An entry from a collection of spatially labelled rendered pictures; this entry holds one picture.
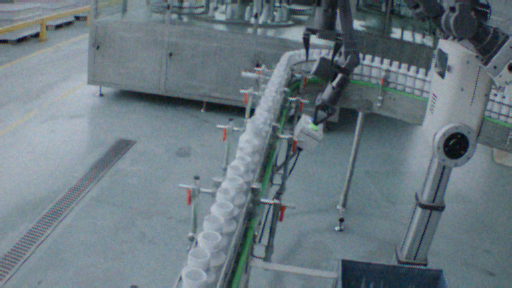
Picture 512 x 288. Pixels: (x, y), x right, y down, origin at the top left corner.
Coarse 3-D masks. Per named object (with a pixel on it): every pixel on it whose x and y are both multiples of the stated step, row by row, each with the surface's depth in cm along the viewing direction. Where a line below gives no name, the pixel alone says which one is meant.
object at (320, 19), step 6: (318, 12) 114; (324, 12) 113; (330, 12) 113; (336, 12) 114; (318, 18) 114; (324, 18) 113; (330, 18) 113; (336, 18) 114; (306, 24) 119; (318, 24) 115; (324, 24) 114; (330, 24) 114; (306, 30) 115; (312, 30) 115; (318, 30) 114; (324, 30) 114; (330, 30) 114; (336, 30) 118; (336, 36) 115; (342, 36) 114
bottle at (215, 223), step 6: (210, 216) 89; (216, 216) 89; (204, 222) 88; (210, 222) 89; (216, 222) 90; (222, 222) 87; (204, 228) 88; (210, 228) 86; (216, 228) 86; (222, 228) 88; (222, 234) 88; (198, 240) 88; (222, 240) 88; (198, 246) 89; (222, 246) 87
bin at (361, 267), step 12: (252, 264) 113; (264, 264) 114; (276, 264) 114; (348, 264) 116; (360, 264) 116; (372, 264) 115; (384, 264) 115; (396, 264) 115; (324, 276) 111; (336, 276) 112; (348, 276) 118; (360, 276) 117; (372, 276) 117; (384, 276) 116; (396, 276) 116; (408, 276) 115; (420, 276) 115; (432, 276) 115; (444, 276) 111
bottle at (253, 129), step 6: (252, 120) 131; (252, 126) 129; (258, 126) 129; (246, 132) 131; (252, 132) 129; (258, 132) 130; (240, 138) 131; (252, 138) 129; (258, 138) 130; (240, 144) 131; (258, 144) 130; (258, 150) 130
